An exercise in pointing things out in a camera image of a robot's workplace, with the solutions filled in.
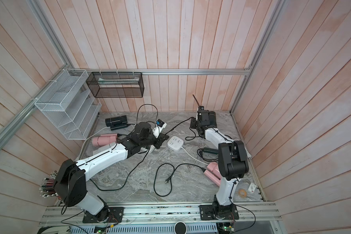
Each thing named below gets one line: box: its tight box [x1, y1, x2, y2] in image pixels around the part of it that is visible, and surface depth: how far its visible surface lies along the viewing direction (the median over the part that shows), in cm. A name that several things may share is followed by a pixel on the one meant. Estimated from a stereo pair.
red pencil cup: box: [39, 170, 59, 198], surface depth 69 cm
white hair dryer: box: [92, 146, 110, 156], surface depth 95 cm
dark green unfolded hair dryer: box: [203, 147, 219, 156], surface depth 97 cm
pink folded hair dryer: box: [92, 133, 118, 147], surface depth 98 cm
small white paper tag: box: [248, 182, 257, 194], surface depth 83 cm
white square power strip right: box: [167, 135, 184, 152], surface depth 100 cm
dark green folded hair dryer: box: [105, 115, 128, 131], surface depth 110 cm
